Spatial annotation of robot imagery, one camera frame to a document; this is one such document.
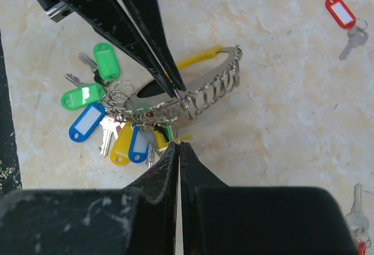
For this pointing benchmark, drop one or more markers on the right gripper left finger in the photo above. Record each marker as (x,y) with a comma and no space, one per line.
(137,219)

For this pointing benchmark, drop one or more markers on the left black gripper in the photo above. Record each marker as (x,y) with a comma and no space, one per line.
(133,26)

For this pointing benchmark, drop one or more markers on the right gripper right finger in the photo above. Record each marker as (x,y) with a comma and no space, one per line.
(220,219)

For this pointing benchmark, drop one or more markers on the large keyring with tagged keys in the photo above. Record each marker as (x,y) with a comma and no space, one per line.
(123,116)

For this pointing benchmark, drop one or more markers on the key with red fob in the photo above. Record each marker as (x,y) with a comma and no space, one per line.
(358,223)

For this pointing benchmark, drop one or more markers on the key with yellow tag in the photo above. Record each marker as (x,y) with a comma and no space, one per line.
(176,139)

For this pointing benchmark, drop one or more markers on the key with red tag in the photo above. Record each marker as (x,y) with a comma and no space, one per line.
(344,17)

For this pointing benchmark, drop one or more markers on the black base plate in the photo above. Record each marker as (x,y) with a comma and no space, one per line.
(10,170)

